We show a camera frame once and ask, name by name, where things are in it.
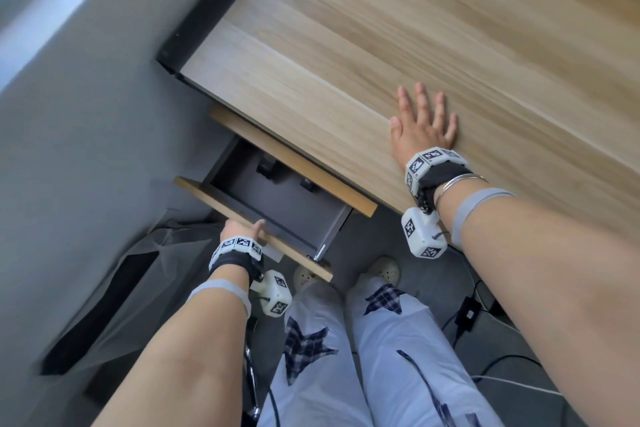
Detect person's right hand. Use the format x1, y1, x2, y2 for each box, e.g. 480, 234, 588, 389
389, 82, 459, 164

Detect person's left hand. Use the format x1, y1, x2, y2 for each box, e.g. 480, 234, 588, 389
220, 218, 267, 247

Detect wooden-front grey drawer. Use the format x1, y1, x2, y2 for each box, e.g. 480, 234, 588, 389
173, 134, 354, 283

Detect person's right forearm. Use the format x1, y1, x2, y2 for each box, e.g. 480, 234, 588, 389
435, 176, 640, 427

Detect person's left forearm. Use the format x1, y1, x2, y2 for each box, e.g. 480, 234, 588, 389
90, 267, 251, 427

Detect marker-patterned left wrist band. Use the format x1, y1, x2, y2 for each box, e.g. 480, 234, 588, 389
208, 237, 265, 288

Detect marker-patterned wrist band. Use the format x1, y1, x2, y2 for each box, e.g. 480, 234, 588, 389
404, 147, 477, 203
208, 237, 265, 288

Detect marker-patterned right wrist band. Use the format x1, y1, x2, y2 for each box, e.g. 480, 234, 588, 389
404, 147, 477, 203

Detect white perforated left shoe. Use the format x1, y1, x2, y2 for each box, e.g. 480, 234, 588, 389
293, 264, 321, 292

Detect white perforated shoe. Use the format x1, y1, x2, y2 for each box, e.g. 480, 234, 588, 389
293, 264, 321, 292
366, 256, 401, 287

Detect white perforated right shoe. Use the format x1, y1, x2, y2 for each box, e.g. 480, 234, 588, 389
366, 256, 401, 287

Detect metal chair base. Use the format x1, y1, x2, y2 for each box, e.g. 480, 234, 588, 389
242, 318, 262, 420

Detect dark grey bag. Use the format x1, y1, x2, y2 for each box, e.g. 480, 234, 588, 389
31, 221, 227, 408

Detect black power adapter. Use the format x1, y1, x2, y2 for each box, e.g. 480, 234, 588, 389
460, 296, 482, 330

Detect white trousers with plaid stars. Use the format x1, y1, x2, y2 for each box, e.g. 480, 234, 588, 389
255, 274, 507, 427

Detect silver bracelet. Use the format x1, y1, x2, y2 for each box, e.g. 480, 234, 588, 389
433, 174, 486, 208

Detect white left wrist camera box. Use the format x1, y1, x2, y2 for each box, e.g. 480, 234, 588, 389
250, 270, 294, 318

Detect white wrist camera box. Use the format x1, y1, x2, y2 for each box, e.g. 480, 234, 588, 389
250, 270, 294, 318
401, 207, 449, 260

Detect grey left forearm strap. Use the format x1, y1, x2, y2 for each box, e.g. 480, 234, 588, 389
186, 279, 252, 319

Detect grey forearm strap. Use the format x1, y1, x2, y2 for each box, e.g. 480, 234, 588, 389
186, 279, 252, 319
451, 187, 519, 248

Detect grey right forearm strap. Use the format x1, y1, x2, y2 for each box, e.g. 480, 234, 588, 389
451, 187, 519, 248

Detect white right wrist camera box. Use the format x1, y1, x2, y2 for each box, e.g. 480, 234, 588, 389
401, 207, 449, 260

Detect black cable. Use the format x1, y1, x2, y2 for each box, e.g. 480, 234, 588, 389
440, 280, 548, 385

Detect white cable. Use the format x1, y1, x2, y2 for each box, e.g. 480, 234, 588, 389
471, 375, 564, 398

